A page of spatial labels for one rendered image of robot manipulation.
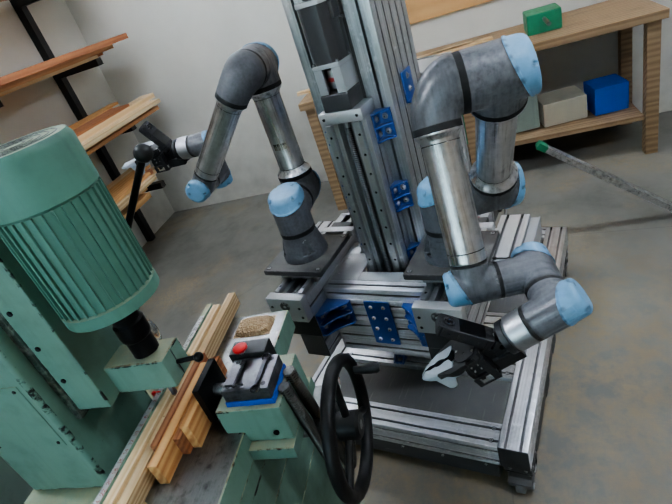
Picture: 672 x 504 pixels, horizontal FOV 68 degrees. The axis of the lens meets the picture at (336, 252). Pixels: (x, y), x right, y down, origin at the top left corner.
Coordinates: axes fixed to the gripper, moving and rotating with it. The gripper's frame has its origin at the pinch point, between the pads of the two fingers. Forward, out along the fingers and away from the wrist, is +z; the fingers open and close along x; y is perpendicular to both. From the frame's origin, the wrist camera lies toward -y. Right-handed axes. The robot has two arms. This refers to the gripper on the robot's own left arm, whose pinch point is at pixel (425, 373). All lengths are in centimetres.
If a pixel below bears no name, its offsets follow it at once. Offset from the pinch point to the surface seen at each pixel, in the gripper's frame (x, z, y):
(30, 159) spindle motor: -17, 3, -80
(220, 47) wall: 320, 109, -115
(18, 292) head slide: -18, 28, -71
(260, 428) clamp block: -18.6, 21.0, -22.6
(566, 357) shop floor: 80, 5, 91
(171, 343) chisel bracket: -10, 26, -44
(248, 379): -14.8, 16.2, -30.6
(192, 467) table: -25.7, 31.8, -28.0
